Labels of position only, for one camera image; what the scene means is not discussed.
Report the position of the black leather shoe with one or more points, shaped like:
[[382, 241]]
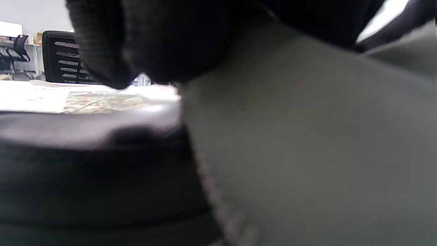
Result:
[[85, 188]]

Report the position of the black mesh office chair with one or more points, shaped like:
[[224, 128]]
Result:
[[61, 68]]

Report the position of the white polishing cloth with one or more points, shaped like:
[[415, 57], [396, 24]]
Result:
[[307, 136]]

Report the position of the person's left hand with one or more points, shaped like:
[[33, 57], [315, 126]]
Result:
[[164, 37]]

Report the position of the printed newspaper sheet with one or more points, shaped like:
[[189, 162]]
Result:
[[51, 97]]

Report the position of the person's right hand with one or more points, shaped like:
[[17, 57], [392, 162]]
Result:
[[409, 17]]

